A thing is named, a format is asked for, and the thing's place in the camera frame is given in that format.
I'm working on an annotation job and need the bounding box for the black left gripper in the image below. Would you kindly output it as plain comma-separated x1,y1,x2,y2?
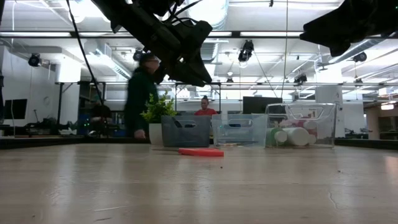
146,19,214,88

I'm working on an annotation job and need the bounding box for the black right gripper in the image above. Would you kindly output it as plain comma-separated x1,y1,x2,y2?
299,0,398,58

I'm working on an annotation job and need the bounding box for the pink paint bottle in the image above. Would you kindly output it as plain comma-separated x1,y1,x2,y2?
279,116,318,146

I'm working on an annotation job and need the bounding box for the white paint bottle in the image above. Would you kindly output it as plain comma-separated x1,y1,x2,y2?
281,126,312,147

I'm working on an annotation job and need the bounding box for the green paint bottle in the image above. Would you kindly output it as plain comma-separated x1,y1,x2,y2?
265,126,288,147

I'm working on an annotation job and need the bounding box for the green potted plant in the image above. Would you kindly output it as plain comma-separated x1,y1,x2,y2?
141,91,178,146

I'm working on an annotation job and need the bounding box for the grey plastic bin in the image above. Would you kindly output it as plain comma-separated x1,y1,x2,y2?
160,114,213,148

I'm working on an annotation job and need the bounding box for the overhead light bar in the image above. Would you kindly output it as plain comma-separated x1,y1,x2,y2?
0,30,398,39

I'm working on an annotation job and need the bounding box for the small clear plastic bin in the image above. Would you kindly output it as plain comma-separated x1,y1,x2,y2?
211,113,269,148

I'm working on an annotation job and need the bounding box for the black computer monitor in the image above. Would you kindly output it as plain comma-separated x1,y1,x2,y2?
242,96,284,116
3,98,29,120

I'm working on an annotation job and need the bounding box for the tall clear plastic bin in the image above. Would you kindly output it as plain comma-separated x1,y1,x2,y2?
263,103,338,149

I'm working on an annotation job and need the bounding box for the silver ventilation duct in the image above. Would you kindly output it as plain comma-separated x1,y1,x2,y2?
186,0,230,64

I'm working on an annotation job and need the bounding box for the black overhead camera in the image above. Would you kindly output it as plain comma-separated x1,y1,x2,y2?
238,39,255,68

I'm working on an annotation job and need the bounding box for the thin black cable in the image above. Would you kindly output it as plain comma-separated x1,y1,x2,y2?
65,0,105,105

